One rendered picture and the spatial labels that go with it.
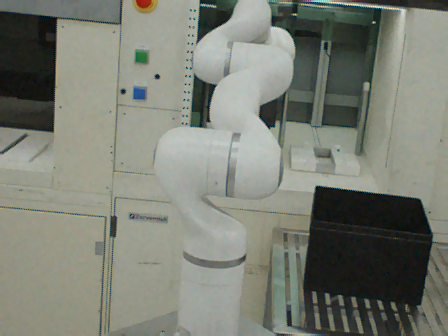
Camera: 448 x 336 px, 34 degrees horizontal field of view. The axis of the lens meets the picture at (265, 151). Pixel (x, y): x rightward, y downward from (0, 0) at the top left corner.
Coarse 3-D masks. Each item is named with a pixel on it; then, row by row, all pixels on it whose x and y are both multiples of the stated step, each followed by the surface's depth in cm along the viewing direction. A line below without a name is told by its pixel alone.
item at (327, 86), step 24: (144, 48) 198; (312, 48) 287; (336, 48) 286; (360, 48) 286; (312, 72) 290; (336, 72) 289; (360, 72) 289; (312, 96) 290; (336, 96) 290; (360, 96) 288; (288, 120) 294; (312, 120) 288; (336, 120) 294
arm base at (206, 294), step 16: (192, 272) 134; (208, 272) 132; (224, 272) 133; (240, 272) 136; (192, 288) 134; (208, 288) 133; (224, 288) 134; (240, 288) 137; (192, 304) 135; (208, 304) 134; (224, 304) 135; (240, 304) 139; (176, 320) 148; (192, 320) 136; (208, 320) 135; (224, 320) 136
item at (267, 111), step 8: (208, 88) 225; (208, 96) 224; (208, 104) 224; (264, 104) 225; (272, 104) 225; (208, 112) 224; (264, 112) 225; (272, 112) 225; (208, 120) 224; (264, 120) 225; (272, 120) 225
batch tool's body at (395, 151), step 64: (128, 0) 195; (192, 0) 194; (320, 0) 202; (384, 0) 193; (128, 64) 199; (384, 64) 229; (128, 128) 204; (320, 128) 287; (384, 128) 217; (128, 192) 208; (384, 192) 206; (128, 256) 213; (256, 256) 212; (128, 320) 218; (256, 320) 217; (384, 320) 217
